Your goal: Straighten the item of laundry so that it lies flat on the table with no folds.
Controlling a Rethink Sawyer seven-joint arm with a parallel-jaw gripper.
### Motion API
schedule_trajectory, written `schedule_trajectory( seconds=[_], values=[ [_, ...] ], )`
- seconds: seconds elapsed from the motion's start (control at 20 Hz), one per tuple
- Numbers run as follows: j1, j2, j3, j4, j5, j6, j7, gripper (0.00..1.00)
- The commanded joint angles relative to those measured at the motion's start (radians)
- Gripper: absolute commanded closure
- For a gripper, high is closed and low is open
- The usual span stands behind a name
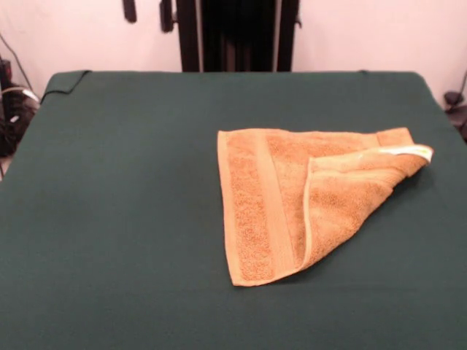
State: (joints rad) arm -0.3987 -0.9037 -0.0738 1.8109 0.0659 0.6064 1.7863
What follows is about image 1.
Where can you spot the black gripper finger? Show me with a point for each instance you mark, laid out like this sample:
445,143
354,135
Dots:
130,11
166,16

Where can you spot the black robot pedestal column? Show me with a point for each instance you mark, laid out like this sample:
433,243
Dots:
237,36

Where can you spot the orange-brown terry towel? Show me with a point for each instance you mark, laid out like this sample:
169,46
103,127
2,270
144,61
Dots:
328,204

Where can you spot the dark green table cloth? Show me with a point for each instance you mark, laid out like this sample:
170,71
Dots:
109,218

